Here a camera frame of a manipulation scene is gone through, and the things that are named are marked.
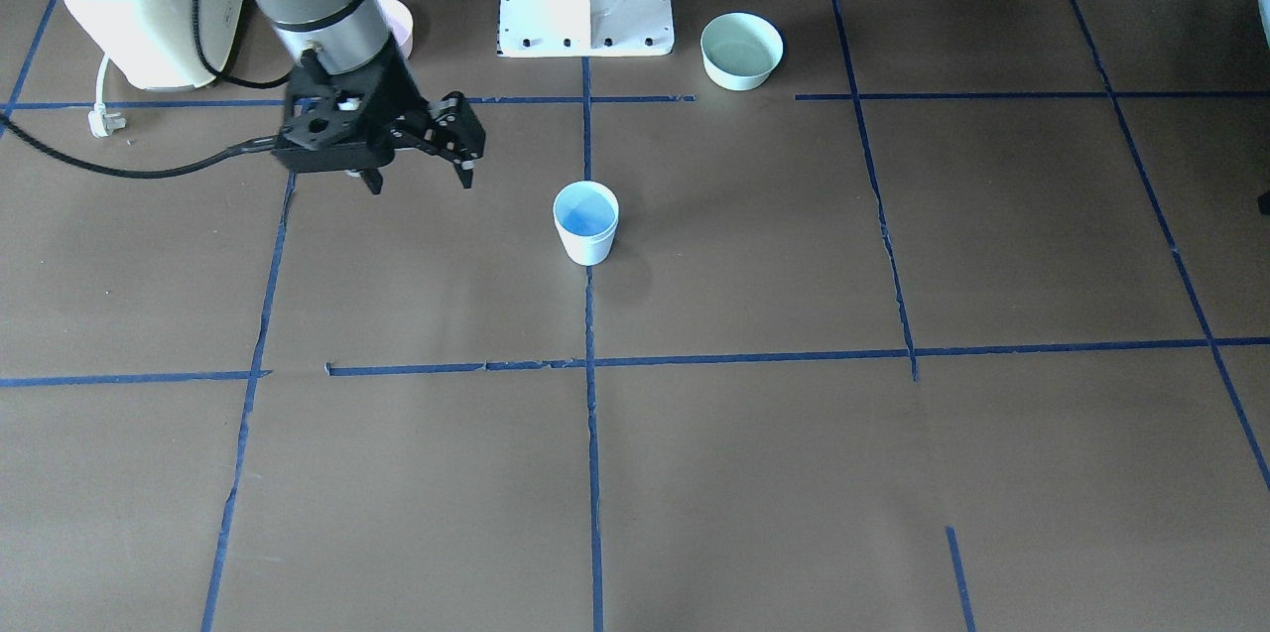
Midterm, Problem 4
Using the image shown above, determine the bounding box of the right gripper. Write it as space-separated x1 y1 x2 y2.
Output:
272 46 478 195

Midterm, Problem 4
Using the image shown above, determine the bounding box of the light blue cup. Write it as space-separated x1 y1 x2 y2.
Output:
552 181 620 239
558 225 617 267

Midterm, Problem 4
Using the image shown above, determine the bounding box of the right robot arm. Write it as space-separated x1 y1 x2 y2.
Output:
3 0 486 193

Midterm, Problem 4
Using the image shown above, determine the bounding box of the pink bowl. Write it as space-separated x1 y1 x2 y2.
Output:
376 0 417 58

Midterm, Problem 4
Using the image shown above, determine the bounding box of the cream toaster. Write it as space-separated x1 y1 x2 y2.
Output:
64 0 244 91

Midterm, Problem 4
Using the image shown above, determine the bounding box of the white power plug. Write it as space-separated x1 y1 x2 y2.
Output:
88 55 127 140

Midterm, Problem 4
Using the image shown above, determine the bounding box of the green bowl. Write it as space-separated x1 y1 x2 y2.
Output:
699 11 785 91

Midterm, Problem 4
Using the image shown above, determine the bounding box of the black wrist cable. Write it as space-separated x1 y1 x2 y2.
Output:
0 0 298 181

